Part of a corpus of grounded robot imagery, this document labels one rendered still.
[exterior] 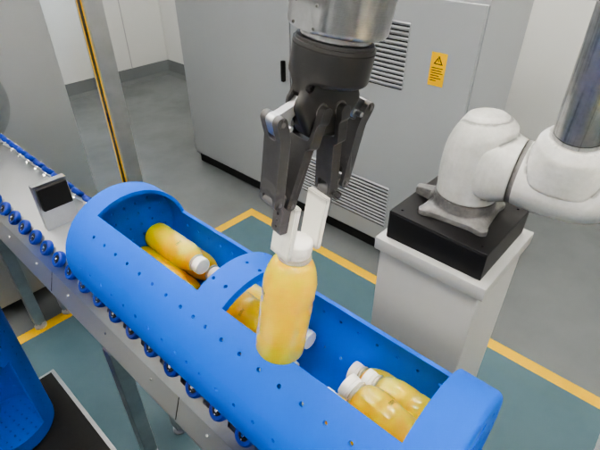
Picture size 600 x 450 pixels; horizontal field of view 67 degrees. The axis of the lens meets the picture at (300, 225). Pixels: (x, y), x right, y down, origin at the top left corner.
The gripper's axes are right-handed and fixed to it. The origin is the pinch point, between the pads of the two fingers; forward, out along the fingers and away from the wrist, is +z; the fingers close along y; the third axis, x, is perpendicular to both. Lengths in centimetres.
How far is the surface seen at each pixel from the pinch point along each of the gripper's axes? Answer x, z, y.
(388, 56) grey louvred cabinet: -104, 20, -155
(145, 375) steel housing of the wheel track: -36, 63, 3
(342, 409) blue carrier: 10.8, 24.2, -3.0
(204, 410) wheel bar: -16, 55, -1
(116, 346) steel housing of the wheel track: -48, 65, 4
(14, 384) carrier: -112, 137, 21
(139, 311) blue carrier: -29.9, 35.9, 5.7
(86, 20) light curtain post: -123, 8, -24
